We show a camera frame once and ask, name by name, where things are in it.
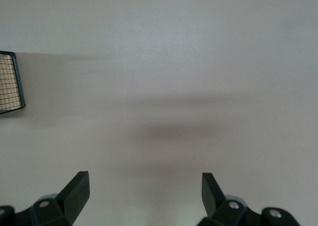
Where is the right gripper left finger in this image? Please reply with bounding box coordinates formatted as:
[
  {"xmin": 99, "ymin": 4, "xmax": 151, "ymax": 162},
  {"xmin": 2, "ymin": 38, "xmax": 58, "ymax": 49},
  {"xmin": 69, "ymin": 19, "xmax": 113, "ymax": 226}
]
[{"xmin": 31, "ymin": 170, "xmax": 90, "ymax": 226}]

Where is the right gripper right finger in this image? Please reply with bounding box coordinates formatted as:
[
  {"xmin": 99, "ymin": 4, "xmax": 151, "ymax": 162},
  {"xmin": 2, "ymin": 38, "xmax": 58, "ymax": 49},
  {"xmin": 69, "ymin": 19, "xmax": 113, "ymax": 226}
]
[{"xmin": 198, "ymin": 172, "xmax": 260, "ymax": 226}]

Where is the black wire rack wooden top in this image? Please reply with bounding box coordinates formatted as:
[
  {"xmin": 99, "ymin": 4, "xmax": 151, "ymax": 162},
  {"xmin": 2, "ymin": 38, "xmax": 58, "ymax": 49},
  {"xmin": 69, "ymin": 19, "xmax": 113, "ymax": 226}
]
[{"xmin": 0, "ymin": 50, "xmax": 26, "ymax": 116}]

